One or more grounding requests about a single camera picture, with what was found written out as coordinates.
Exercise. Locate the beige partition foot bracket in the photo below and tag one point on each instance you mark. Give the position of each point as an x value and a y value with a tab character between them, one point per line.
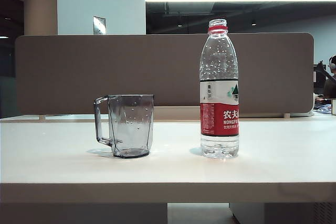
287	115
42	117

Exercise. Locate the small beige box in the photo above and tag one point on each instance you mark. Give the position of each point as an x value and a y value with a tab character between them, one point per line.
334	107

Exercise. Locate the silver wall plaque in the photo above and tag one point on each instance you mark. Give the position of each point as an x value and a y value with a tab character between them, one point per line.
99	25

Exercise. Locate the grey transparent plastic mug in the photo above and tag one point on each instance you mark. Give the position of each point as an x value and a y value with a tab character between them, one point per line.
131	129

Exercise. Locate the clear red-label mineral water bottle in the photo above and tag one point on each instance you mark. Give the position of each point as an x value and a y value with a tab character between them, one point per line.
219	119

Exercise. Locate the brown fabric desk partition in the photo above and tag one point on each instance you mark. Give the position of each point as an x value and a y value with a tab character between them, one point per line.
78	72

